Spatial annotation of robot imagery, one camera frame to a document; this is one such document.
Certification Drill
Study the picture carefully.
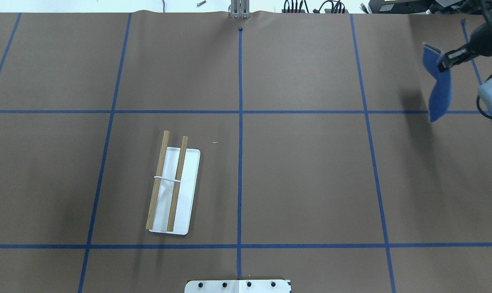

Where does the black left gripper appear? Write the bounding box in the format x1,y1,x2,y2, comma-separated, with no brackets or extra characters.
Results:
438,24,492,72

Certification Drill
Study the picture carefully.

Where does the blue towel with grey trim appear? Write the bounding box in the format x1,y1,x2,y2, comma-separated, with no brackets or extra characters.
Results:
422,42,453,124

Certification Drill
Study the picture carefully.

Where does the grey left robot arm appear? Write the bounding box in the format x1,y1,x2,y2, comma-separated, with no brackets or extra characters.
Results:
436,0,492,120

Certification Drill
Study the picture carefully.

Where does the white towel rack base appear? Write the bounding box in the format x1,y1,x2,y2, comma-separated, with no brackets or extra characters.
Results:
149,147,201,235

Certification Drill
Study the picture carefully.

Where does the right wooden rack rod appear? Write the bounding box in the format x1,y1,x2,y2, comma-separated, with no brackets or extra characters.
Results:
167,136,189,232

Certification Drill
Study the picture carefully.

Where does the wooden rack rod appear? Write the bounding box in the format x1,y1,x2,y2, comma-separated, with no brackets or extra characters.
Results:
167,136,189,232
146,130,170,230

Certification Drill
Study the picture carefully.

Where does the left wooden rack rod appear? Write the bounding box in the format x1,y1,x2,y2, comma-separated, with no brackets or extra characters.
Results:
146,130,170,230

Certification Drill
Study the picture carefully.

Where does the black cable bundle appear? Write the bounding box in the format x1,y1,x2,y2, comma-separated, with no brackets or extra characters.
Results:
282,0,349,14

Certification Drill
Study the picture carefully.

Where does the aluminium frame post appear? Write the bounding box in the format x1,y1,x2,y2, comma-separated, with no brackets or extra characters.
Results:
229,0,251,19

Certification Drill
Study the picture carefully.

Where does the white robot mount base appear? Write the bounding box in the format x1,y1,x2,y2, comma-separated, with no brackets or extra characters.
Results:
184,279,292,293

